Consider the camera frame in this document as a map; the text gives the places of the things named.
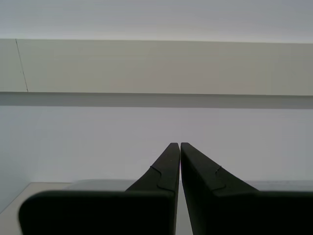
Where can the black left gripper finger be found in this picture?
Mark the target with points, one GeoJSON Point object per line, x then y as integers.
{"type": "Point", "coordinates": [97, 213]}
{"type": "Point", "coordinates": [244, 213]}

